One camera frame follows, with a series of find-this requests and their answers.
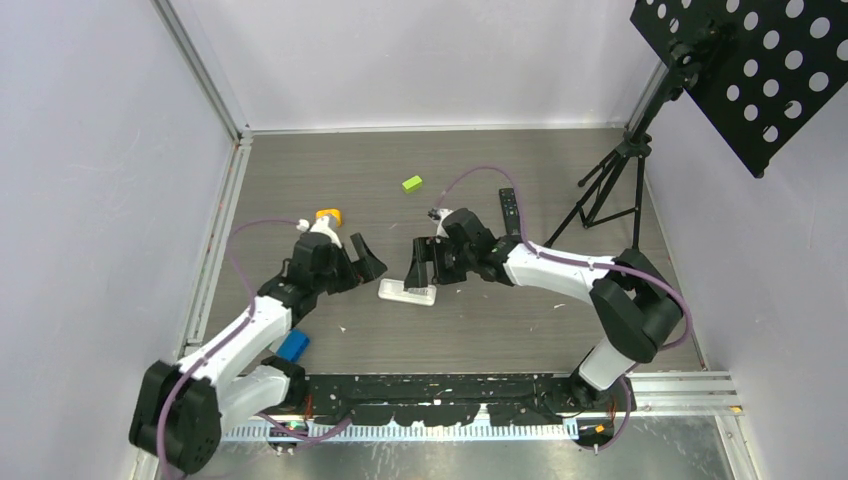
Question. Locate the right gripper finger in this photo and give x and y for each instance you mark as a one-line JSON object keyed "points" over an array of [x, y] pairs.
{"points": [[444, 272], [417, 276]]}

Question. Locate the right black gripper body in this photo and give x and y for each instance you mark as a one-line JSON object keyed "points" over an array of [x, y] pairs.
{"points": [[468, 260]]}

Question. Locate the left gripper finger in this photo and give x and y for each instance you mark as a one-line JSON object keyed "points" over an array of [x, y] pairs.
{"points": [[347, 277], [368, 267]]}

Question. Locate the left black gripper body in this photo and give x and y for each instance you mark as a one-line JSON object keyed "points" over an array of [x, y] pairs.
{"points": [[337, 262]]}

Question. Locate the white remote control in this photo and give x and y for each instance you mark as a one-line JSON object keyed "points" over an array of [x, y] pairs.
{"points": [[394, 290]]}

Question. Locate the black remote control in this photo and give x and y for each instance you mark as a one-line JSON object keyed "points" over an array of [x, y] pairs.
{"points": [[510, 212]]}

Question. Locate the white battery cover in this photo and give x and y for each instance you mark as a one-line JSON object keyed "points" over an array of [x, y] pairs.
{"points": [[421, 290]]}

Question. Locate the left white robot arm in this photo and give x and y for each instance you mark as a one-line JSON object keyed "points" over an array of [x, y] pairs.
{"points": [[185, 408]]}

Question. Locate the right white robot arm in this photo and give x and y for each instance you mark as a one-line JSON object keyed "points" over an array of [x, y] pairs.
{"points": [[636, 307]]}

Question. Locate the orange yellow block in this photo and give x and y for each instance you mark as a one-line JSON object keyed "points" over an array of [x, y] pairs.
{"points": [[332, 216]]}

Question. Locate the blue green toy brick stack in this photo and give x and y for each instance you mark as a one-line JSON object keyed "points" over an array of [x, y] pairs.
{"points": [[293, 346]]}

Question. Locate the green block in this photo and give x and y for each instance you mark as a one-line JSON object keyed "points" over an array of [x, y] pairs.
{"points": [[412, 184]]}

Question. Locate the black perforated panel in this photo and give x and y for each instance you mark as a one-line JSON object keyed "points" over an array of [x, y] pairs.
{"points": [[761, 69]]}

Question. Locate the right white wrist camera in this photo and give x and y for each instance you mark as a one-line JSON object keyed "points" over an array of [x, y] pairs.
{"points": [[438, 216]]}

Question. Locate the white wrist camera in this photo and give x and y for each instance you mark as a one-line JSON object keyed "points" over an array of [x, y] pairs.
{"points": [[321, 228], [438, 216]]}

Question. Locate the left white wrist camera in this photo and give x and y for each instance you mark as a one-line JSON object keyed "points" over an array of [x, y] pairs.
{"points": [[321, 228]]}

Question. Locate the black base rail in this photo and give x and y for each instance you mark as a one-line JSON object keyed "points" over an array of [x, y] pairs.
{"points": [[441, 400]]}

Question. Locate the aluminium frame post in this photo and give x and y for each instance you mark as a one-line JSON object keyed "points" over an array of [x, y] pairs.
{"points": [[181, 35]]}

